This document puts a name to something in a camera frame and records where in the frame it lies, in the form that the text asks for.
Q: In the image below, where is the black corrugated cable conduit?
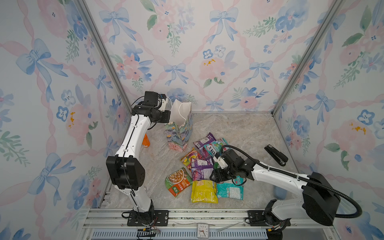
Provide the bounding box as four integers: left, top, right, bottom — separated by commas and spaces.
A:
220, 145, 363, 219

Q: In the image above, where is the floral paper gift bag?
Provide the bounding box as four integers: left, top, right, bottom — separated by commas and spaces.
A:
165, 97, 193, 152

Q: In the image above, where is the orange bottle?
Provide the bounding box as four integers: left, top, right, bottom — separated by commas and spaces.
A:
142, 134, 151, 148

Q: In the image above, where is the black stapler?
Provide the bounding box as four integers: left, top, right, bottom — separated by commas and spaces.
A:
264, 145, 289, 167

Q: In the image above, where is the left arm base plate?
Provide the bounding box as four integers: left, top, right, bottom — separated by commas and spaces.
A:
127, 210, 170, 227

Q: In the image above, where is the teal candy packet front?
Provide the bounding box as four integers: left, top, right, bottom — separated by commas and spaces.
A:
217, 176, 244, 200

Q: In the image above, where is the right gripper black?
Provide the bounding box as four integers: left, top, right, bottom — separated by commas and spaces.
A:
208, 167, 238, 184

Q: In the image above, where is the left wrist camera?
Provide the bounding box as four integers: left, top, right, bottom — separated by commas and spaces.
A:
143, 91, 167, 111

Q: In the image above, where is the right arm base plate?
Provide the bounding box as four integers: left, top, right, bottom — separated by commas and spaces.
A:
245, 210, 291, 228

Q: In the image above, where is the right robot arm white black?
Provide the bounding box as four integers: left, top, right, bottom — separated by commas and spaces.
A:
210, 149, 341, 234

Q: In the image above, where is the orange Fox's lemon candy packet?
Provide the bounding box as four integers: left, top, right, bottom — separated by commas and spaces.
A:
181, 148, 200, 170

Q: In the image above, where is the purple candy packet rear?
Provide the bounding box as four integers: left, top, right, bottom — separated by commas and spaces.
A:
194, 133, 216, 151

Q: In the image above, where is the yellow snack packet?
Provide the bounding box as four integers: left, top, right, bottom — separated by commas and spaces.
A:
191, 180, 219, 204

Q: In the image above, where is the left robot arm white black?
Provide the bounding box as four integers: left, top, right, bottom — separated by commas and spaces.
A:
106, 100, 170, 227

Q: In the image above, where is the purple Fox's candy packet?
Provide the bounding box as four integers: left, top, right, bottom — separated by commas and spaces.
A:
191, 158, 214, 181

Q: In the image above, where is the small white clock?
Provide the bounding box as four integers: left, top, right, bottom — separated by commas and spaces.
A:
197, 223, 210, 240

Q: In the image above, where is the aluminium frame rail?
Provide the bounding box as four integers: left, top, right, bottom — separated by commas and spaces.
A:
78, 209, 340, 240

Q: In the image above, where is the orange green noodle packet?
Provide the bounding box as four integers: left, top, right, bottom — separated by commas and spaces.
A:
165, 167, 193, 197

